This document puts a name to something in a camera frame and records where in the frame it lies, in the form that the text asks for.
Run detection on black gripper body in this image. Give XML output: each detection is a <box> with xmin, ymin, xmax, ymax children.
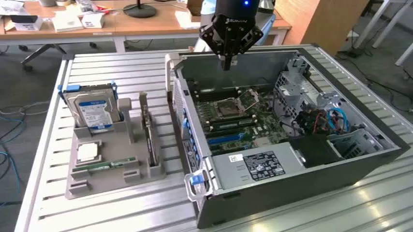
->
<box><xmin>211</xmin><ymin>0</ymin><xmax>260</xmax><ymax>57</ymax></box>

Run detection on green GPU with black fan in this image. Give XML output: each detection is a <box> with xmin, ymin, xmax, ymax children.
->
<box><xmin>137</xmin><ymin>90</ymin><xmax>161</xmax><ymax>168</ymax></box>

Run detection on white paper sheets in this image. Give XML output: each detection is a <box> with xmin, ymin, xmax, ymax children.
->
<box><xmin>175</xmin><ymin>11</ymin><xmax>203</xmax><ymax>29</ymax></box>

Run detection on brown cardboard box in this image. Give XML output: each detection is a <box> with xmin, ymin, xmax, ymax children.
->
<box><xmin>187</xmin><ymin>0</ymin><xmax>204</xmax><ymax>16</ymax></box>

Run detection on wooden cabinet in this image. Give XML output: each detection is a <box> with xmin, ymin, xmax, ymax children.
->
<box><xmin>274</xmin><ymin>0</ymin><xmax>370</xmax><ymax>57</ymax></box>

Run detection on black monitor stand base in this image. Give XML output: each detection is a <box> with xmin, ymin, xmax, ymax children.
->
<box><xmin>123</xmin><ymin>0</ymin><xmax>157</xmax><ymax>18</ymax></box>

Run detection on metal socket cover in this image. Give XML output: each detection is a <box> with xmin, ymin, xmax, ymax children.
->
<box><xmin>236</xmin><ymin>88</ymin><xmax>260</xmax><ymax>112</ymax></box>

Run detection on black power strip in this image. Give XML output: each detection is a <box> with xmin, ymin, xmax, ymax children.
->
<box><xmin>335</xmin><ymin>47</ymin><xmax>362</xmax><ymax>59</ymax></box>

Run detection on CPU socket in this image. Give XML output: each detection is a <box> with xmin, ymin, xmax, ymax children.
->
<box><xmin>215</xmin><ymin>98</ymin><xmax>242</xmax><ymax>119</ymax></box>

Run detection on metal drive cage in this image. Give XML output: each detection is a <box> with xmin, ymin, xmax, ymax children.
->
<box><xmin>272</xmin><ymin>71</ymin><xmax>323</xmax><ymax>123</ymax></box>

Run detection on white labelled box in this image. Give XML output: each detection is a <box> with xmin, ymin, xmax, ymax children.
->
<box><xmin>80</xmin><ymin>13</ymin><xmax>105</xmax><ymax>29</ymax></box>

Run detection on blue card retention clips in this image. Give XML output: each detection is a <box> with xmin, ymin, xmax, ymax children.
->
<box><xmin>181</xmin><ymin>108</ymin><xmax>200</xmax><ymax>167</ymax></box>

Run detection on green motherboard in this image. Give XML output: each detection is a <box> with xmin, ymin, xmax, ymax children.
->
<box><xmin>192</xmin><ymin>89</ymin><xmax>287</xmax><ymax>155</ymax></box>

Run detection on clear plastic bag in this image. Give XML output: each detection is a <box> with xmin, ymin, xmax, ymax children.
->
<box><xmin>76</xmin><ymin>0</ymin><xmax>97</xmax><ymax>13</ymax></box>

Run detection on blue expansion slot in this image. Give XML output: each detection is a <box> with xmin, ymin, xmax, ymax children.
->
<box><xmin>206</xmin><ymin>134</ymin><xmax>246</xmax><ymax>146</ymax></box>

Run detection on white flat box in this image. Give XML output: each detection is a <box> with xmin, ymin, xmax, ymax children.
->
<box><xmin>50</xmin><ymin>11</ymin><xmax>84</xmax><ymax>33</ymax></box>

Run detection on white table leg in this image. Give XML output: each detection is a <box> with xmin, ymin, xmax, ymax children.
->
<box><xmin>394</xmin><ymin>43</ymin><xmax>413</xmax><ymax>66</ymax></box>

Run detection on hard disk in blue carrier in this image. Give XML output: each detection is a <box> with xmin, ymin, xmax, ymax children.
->
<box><xmin>56</xmin><ymin>81</ymin><xmax>125</xmax><ymax>133</ymax></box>

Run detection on black chair base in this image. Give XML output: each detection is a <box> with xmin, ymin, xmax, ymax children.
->
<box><xmin>18</xmin><ymin>43</ymin><xmax>97</xmax><ymax>72</ymax></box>

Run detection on wooden desk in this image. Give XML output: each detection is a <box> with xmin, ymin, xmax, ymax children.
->
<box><xmin>0</xmin><ymin>0</ymin><xmax>292</xmax><ymax>53</ymax></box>

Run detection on metal disk bay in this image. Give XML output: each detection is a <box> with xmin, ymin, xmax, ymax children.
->
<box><xmin>327</xmin><ymin>129</ymin><xmax>387</xmax><ymax>160</ymax></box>

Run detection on white box with black label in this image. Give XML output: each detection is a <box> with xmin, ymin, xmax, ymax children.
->
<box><xmin>14</xmin><ymin>17</ymin><xmax>44</xmax><ymax>31</ymax></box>

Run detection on grey parts rack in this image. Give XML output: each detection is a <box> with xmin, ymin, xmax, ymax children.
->
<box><xmin>64</xmin><ymin>97</ymin><xmax>168</xmax><ymax>200</ymax></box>

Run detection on grey power supply unit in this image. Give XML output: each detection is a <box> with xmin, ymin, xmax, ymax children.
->
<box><xmin>211</xmin><ymin>142</ymin><xmax>306</xmax><ymax>190</ymax></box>

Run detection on silver CPU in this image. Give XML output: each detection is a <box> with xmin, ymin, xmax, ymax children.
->
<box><xmin>76</xmin><ymin>143</ymin><xmax>100</xmax><ymax>162</ymax></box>

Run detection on white printed papers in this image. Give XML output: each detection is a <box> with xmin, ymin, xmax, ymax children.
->
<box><xmin>0</xmin><ymin>4</ymin><xmax>26</xmax><ymax>16</ymax></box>

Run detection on brown cardboard piece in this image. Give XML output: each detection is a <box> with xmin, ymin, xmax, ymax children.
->
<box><xmin>0</xmin><ymin>16</ymin><xmax>17</xmax><ymax>34</ymax></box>

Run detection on black open PC case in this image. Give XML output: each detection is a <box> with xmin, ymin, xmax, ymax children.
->
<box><xmin>164</xmin><ymin>47</ymin><xmax>411</xmax><ymax>230</ymax></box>

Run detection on white table frame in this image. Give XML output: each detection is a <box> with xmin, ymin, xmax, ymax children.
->
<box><xmin>353</xmin><ymin>0</ymin><xmax>413</xmax><ymax>49</ymax></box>

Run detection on red wire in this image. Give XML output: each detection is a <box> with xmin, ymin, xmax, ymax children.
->
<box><xmin>314</xmin><ymin>112</ymin><xmax>326</xmax><ymax>133</ymax></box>

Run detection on blue wire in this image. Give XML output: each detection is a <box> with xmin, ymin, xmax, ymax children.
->
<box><xmin>326</xmin><ymin>108</ymin><xmax>351</xmax><ymax>132</ymax></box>

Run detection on white floor cable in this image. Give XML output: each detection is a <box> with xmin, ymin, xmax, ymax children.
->
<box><xmin>0</xmin><ymin>101</ymin><xmax>49</xmax><ymax>116</ymax></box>

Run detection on blue floor cable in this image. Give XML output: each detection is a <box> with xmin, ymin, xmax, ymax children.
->
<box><xmin>0</xmin><ymin>116</ymin><xmax>25</xmax><ymax>206</ymax></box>

